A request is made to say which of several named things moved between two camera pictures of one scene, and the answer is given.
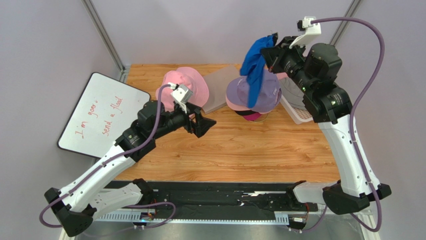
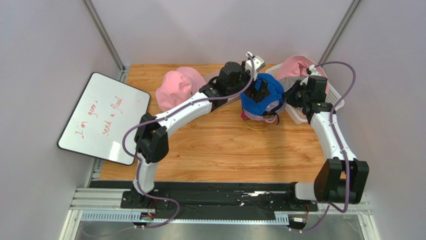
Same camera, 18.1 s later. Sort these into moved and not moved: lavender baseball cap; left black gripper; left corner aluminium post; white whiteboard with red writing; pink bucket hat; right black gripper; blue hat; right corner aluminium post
Moved: left black gripper; lavender baseball cap; blue hat; right black gripper
Not moved: left corner aluminium post; pink bucket hat; white whiteboard with red writing; right corner aluminium post
